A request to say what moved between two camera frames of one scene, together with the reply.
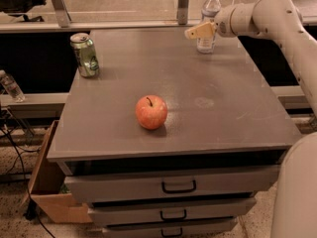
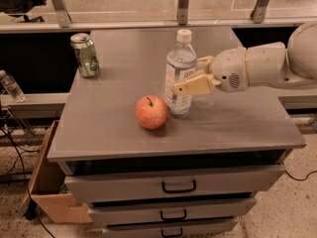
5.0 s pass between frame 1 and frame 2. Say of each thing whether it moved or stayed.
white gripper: moved
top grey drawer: stayed
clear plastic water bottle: moved
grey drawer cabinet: stayed
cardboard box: stayed
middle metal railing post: stayed
